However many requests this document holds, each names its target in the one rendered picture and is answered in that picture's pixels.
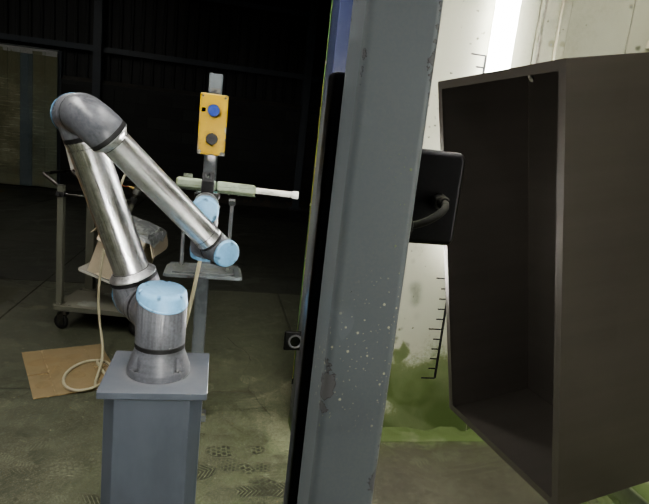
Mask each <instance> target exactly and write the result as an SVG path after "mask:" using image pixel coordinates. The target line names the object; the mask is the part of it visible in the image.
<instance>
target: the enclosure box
mask: <svg viewBox="0 0 649 504"><path fill-rule="evenodd" d="M528 75H531V76H534V80H533V82H530V81H529V79H528ZM438 99H439V127H440V151H449V152H457V153H461V154H462V155H464V157H465V169H464V175H463V181H462V187H461V194H460V200H459V206H458V213H457V219H456V225H455V232H454V238H453V241H452V242H451V243H450V244H449V245H444V267H445V295H446V323H447V351H448V379H449V406H450V409H451V410H452V411H453V412H454V413H455V414H456V415H457V416H458V417H460V418H461V419H462V420H463V421H464V422H465V423H466V424H467V425H468V426H469V427H470V428H471V429H472V430H473V431H474V432H475V433H476V434H477V435H478V436H479V437H480V438H481V439H482V440H483V441H485V442H486V443H487V444H488V445H489V446H490V447H491V448H492V449H493V450H494V451H495V452H496V453H497V454H498V455H499V456H500V457H501V458H502V459H503V460H504V461H505V462H506V463H507V464H508V465H509V466H511V467H512V468H513V469H514V470H515V471H516V472H517V473H518V474H519V475H520V476H521V477H522V478H523V479H524V480H525V481H526V482H527V483H528V484H529V485H530V486H531V487H532V488H533V489H534V490H536V491H537V492H538V493H539V494H540V495H541V496H542V497H543V498H544V499H545V500H546V501H547V502H548V503H549V504H581V503H584V502H587V501H590V500H593V499H596V498H599V497H602V496H605V495H609V494H612V493H615V492H618V491H621V490H624V489H627V488H630V487H633V486H636V485H639V484H642V483H645V482H649V52H643V53H629V54H615V55H600V56H586V57H572V58H563V59H557V60H552V61H547V62H541V63H536V64H530V65H525V66H520V67H514V68H509V69H503V70H498V71H493V72H487V73H482V74H477V75H471V76H466V77H460V78H455V79H450V80H444V81H439V82H438Z"/></svg>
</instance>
